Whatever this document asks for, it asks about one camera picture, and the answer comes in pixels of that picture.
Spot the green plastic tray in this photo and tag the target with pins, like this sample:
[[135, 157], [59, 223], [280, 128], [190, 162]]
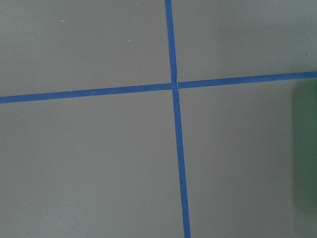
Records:
[[304, 125]]

